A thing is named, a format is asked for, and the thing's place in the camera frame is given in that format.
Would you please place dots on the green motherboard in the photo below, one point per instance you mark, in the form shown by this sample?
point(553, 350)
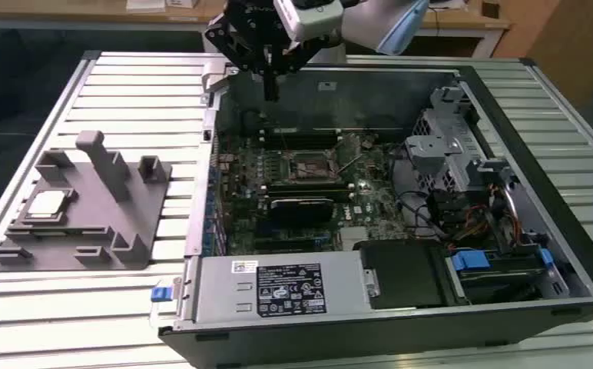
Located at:
point(244, 180)

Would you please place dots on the metal locking lever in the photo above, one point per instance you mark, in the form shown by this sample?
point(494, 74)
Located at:
point(351, 161)

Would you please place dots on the black graphics card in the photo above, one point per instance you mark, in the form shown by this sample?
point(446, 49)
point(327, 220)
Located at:
point(302, 211)

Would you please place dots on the blue release latch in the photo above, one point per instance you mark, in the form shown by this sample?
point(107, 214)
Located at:
point(160, 294)

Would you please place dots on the silver drive cage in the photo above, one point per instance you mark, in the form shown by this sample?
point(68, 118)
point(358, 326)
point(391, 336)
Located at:
point(430, 148)

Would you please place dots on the grey parts rack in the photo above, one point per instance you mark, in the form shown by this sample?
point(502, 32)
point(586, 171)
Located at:
point(96, 219)

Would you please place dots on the black PC case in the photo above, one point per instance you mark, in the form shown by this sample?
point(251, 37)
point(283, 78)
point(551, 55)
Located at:
point(327, 342)

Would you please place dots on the small black box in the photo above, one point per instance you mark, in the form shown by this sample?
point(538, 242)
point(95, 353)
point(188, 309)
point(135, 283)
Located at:
point(490, 9)

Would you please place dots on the black plastic shroud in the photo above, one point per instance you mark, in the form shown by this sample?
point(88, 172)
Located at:
point(403, 273)

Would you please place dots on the silver power supply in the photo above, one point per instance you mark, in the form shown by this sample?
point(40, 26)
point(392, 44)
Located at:
point(214, 292)

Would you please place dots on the white barcode sticker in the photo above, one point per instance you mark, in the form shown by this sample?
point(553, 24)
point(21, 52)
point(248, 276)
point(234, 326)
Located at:
point(327, 86)

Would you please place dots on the blue disk carrier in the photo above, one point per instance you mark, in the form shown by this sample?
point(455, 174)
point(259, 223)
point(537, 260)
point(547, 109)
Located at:
point(470, 261)

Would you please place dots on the silver chipset heatsink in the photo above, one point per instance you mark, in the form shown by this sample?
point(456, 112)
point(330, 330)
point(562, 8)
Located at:
point(355, 234)

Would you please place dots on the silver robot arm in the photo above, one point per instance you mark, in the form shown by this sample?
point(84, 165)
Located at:
point(403, 27)

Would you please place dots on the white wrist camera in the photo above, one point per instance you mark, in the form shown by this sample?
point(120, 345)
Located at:
point(316, 23)

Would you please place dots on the black rating label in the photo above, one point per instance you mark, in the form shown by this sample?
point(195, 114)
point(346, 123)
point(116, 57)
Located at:
point(291, 290)

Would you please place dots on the wooden cabinet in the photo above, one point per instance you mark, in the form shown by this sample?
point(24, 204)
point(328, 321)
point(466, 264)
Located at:
point(573, 46)

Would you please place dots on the silver CPU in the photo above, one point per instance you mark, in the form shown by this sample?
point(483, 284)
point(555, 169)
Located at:
point(47, 203)

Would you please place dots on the white cardboard box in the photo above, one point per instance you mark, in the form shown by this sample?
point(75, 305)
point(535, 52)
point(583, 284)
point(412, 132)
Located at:
point(180, 3)
point(144, 4)

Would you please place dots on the CPU socket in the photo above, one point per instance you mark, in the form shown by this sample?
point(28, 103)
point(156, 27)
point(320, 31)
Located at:
point(311, 171)

